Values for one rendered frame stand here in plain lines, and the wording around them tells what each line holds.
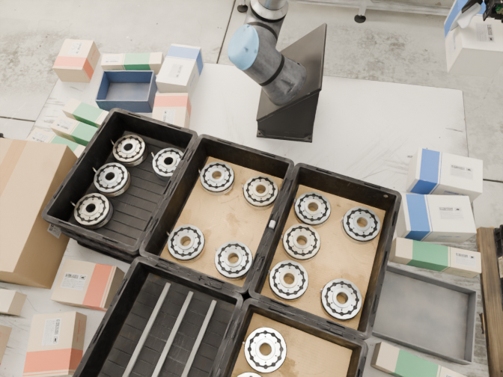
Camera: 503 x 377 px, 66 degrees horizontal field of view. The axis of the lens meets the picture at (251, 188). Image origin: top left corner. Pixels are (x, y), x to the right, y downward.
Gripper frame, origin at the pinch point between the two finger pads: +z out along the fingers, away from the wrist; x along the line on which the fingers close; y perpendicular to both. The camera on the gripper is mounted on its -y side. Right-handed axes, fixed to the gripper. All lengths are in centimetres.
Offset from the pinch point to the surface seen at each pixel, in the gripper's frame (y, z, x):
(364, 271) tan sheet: 63, 28, -21
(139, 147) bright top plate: 35, 26, -93
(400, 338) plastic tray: 76, 41, -8
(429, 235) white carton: 46, 36, -1
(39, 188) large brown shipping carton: 56, 21, -116
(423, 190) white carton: 29.7, 38.3, -1.5
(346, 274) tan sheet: 64, 28, -26
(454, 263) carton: 54, 35, 6
